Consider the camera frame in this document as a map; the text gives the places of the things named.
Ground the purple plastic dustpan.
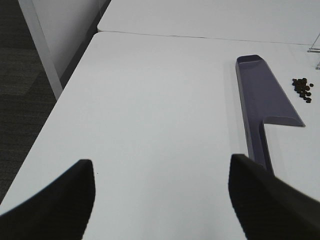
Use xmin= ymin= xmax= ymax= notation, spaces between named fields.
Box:
xmin=235 ymin=54 xmax=305 ymax=174

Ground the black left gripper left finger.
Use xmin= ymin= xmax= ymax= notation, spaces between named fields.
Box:
xmin=0 ymin=159 xmax=96 ymax=240

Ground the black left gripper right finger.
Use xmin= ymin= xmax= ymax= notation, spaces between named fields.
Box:
xmin=228 ymin=154 xmax=320 ymax=240

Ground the pile of coffee beans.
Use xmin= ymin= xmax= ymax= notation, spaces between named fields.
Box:
xmin=291 ymin=77 xmax=315 ymax=104

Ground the chrome wire dish rack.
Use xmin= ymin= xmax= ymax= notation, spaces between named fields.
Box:
xmin=307 ymin=33 xmax=320 ymax=54

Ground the white table leg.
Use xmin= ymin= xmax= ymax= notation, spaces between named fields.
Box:
xmin=18 ymin=0 xmax=63 ymax=100

